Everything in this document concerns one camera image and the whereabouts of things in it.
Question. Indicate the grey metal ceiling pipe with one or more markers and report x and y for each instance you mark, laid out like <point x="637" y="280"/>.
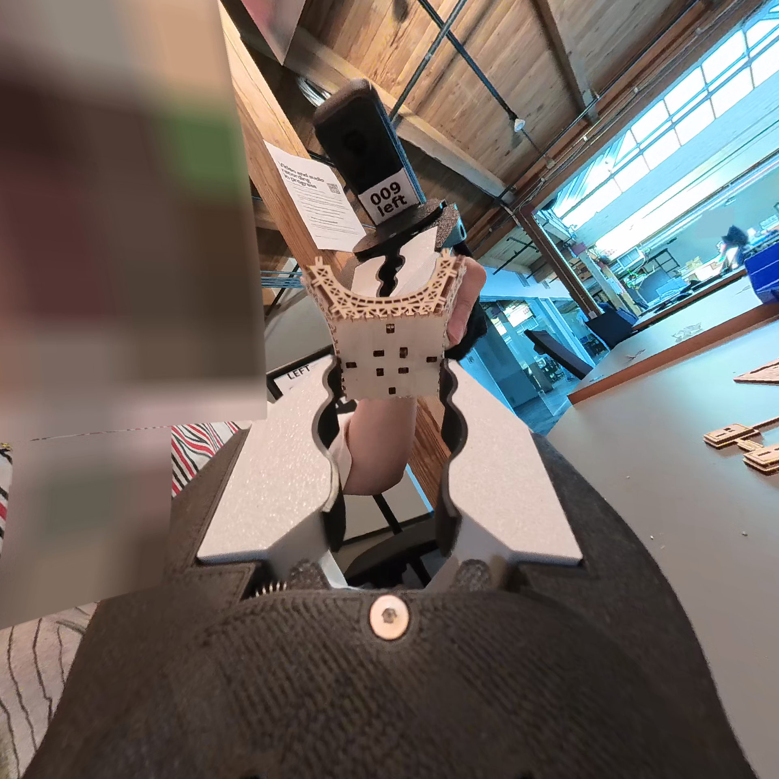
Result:
<point x="429" y="61"/>

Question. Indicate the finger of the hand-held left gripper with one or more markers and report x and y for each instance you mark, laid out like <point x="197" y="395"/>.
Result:
<point x="420" y="261"/>
<point x="368" y="277"/>

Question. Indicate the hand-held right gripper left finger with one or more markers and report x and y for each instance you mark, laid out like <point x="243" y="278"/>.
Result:
<point x="268" y="462"/>

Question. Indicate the wooden support post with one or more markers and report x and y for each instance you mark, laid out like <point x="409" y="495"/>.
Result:
<point x="268" y="122"/>

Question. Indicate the striped shirt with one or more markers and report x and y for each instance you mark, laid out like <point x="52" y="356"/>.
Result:
<point x="201" y="456"/>

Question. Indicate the dark office chair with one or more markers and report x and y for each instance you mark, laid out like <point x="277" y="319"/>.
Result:
<point x="611" y="325"/>

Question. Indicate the blue plastic bin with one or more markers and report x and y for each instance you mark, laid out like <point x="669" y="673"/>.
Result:
<point x="764" y="265"/>

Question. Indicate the ceiling track light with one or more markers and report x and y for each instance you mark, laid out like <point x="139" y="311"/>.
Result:
<point x="518" y="125"/>

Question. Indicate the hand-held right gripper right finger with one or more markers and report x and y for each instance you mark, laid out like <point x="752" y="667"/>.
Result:
<point x="511" y="474"/>

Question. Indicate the large skylight window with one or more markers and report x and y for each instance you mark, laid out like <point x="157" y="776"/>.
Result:
<point x="687" y="103"/>

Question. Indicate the black ceiling rail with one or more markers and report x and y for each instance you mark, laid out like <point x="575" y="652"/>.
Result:
<point x="468" y="61"/>

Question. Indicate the wooden lattice tower base model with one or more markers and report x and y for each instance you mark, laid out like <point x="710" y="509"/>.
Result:
<point x="389" y="347"/>

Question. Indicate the flat wooden cutout sheet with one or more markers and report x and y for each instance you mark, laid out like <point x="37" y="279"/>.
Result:
<point x="761" y="372"/>

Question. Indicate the grey metal duct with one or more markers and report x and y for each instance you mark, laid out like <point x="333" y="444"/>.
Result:
<point x="261" y="30"/>

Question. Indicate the person's left hand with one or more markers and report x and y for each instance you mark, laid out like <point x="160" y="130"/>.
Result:
<point x="468" y="292"/>

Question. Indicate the grey desk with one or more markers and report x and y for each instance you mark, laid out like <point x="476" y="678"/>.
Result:
<point x="669" y="548"/>

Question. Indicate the grey lined cloth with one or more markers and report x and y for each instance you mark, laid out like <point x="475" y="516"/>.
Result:
<point x="36" y="700"/>

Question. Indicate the white paper notice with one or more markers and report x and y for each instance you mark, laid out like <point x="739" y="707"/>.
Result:
<point x="310" y="201"/>

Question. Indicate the small wood scraps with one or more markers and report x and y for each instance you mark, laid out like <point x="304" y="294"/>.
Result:
<point x="687" y="332"/>

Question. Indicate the flat wooden cutout with rod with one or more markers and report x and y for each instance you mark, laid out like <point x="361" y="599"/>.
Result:
<point x="730" y="436"/>

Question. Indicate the flat wooden cutout piece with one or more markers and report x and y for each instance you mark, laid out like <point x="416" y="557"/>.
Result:
<point x="764" y="457"/>

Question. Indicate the person's left forearm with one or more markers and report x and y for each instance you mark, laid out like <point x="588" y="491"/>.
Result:
<point x="377" y="444"/>

